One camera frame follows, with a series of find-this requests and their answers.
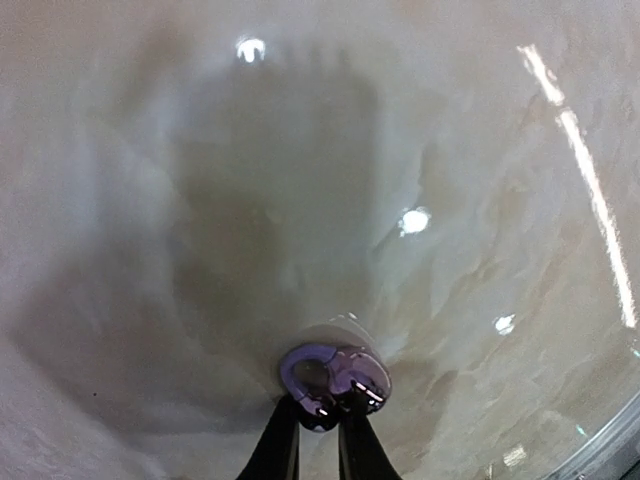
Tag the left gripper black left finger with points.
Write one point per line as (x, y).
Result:
(276, 455)

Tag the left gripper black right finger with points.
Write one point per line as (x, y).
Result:
(361, 455)

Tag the purple chrome earbud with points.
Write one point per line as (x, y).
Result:
(329, 382)

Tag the aluminium front rail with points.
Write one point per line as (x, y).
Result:
(613, 452)

